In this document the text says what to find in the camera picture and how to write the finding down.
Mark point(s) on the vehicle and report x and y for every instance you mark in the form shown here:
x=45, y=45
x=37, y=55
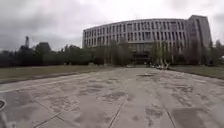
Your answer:
x=161, y=67

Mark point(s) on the large grey curved building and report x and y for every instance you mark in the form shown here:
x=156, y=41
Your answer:
x=146, y=31

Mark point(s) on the grey stone slab pavement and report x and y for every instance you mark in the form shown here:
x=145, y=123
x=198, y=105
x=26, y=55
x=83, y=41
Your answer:
x=133, y=100

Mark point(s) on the grass lawn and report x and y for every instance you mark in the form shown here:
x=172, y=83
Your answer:
x=203, y=70
x=36, y=71

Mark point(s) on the row of trees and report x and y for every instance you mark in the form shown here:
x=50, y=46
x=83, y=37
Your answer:
x=66, y=55

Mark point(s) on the tall tower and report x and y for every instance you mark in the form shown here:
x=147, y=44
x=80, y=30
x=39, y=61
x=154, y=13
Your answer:
x=27, y=41

